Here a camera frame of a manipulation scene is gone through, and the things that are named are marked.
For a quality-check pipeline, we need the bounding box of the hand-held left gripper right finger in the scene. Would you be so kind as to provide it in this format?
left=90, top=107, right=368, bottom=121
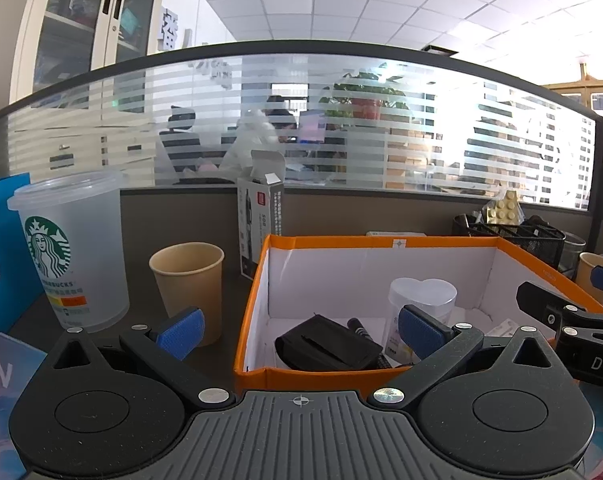
left=366, top=305, right=557, bottom=409

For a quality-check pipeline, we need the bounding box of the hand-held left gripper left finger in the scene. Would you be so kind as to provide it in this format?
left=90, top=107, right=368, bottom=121
left=46, top=306, right=236, bottom=409

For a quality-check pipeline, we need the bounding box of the clear plastic jar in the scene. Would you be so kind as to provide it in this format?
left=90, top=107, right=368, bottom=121
left=385, top=277, right=458, bottom=367

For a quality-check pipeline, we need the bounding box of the white plastic block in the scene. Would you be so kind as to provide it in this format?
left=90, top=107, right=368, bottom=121
left=486, top=317, right=525, bottom=338

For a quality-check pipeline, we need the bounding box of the black marker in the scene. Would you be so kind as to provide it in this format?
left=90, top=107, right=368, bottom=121
left=346, top=316, right=385, bottom=356

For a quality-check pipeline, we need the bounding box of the orange cardboard box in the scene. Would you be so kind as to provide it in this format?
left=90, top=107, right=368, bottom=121
left=233, top=233, right=603, bottom=392

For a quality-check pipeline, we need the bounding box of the black plastic box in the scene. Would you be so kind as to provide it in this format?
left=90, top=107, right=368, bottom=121
left=274, top=314, right=383, bottom=372

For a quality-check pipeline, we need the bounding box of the brown paper cup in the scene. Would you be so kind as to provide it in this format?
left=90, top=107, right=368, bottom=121
left=579, top=252, right=603, bottom=306
left=149, top=242, right=226, bottom=347

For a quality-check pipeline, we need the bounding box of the black mesh desk organizer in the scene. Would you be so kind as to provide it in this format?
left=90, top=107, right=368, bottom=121
left=451, top=214, right=565, bottom=272

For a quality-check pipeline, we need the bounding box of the yellow building block plate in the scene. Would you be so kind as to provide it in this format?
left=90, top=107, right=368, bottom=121
left=484, top=191, right=525, bottom=226

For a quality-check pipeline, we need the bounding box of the translucent plastic cup green logo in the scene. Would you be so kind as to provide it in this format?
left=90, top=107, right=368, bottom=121
left=6, top=170, right=131, bottom=333

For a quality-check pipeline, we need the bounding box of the white grey pen carton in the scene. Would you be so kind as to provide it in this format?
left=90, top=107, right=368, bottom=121
left=236, top=150, right=287, bottom=281

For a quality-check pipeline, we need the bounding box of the printed desk mat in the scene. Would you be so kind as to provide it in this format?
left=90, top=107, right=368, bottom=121
left=0, top=326, right=48, bottom=480

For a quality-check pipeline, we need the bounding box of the black office chair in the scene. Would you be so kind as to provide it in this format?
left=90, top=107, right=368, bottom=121
left=159, top=105, right=203, bottom=183

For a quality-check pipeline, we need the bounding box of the striped glass desk partition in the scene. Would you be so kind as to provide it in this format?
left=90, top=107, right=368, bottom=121
left=0, top=42, right=603, bottom=211

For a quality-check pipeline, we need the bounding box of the green potted plant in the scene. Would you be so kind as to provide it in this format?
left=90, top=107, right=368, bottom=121
left=321, top=72, right=412, bottom=121

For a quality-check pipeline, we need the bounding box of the beige glass door cabinet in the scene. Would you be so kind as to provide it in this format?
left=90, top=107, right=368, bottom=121
left=9, top=0, right=163, bottom=106

